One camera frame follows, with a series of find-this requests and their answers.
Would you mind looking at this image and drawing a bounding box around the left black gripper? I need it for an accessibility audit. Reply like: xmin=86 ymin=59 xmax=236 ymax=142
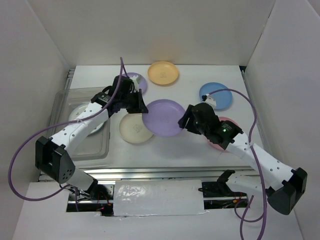
xmin=120 ymin=88 xmax=148 ymax=114

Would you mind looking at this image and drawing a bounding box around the purple plate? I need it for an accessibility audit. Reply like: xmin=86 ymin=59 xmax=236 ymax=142
xmin=122 ymin=72 xmax=148 ymax=94
xmin=142 ymin=99 xmax=186 ymax=137

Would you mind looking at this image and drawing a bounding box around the watermelon pattern white plate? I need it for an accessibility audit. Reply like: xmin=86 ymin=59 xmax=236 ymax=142
xmin=68 ymin=102 xmax=104 ymax=136

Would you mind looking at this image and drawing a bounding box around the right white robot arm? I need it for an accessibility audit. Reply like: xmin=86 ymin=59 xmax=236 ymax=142
xmin=178 ymin=103 xmax=308 ymax=215

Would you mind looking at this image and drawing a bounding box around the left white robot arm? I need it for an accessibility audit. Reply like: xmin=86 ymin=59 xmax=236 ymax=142
xmin=35 ymin=75 xmax=148 ymax=200

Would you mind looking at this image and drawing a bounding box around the clear plastic bin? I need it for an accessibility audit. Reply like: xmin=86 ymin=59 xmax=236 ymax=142
xmin=49 ymin=87 xmax=110 ymax=161

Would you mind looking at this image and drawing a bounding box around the cream plate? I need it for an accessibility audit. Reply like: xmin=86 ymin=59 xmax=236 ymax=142
xmin=118 ymin=113 xmax=154 ymax=144

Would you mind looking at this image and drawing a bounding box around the orange plate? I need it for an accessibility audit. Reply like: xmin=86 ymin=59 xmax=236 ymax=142
xmin=147 ymin=61 xmax=179 ymax=86

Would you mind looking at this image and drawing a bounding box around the pink plate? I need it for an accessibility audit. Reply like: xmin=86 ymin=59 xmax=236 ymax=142
xmin=208 ymin=116 xmax=238 ymax=152

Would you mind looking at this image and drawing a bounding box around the blue plate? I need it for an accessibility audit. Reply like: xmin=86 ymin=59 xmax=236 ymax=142
xmin=199 ymin=82 xmax=233 ymax=111

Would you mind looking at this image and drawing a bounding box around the white taped cover panel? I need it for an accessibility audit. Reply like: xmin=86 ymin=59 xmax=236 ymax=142
xmin=113 ymin=180 xmax=205 ymax=217

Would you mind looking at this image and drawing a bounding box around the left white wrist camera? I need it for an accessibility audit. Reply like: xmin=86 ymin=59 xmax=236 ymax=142
xmin=130 ymin=74 xmax=142 ymax=92

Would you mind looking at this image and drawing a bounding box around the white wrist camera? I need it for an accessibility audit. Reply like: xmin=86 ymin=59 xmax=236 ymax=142
xmin=130 ymin=74 xmax=142 ymax=92
xmin=201 ymin=93 xmax=217 ymax=110

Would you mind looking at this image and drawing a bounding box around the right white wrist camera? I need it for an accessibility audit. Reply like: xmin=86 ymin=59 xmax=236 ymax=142
xmin=201 ymin=93 xmax=217 ymax=110

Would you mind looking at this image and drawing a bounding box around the aluminium rail frame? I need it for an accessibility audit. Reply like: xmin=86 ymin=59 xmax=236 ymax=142
xmin=75 ymin=65 xmax=256 ymax=180

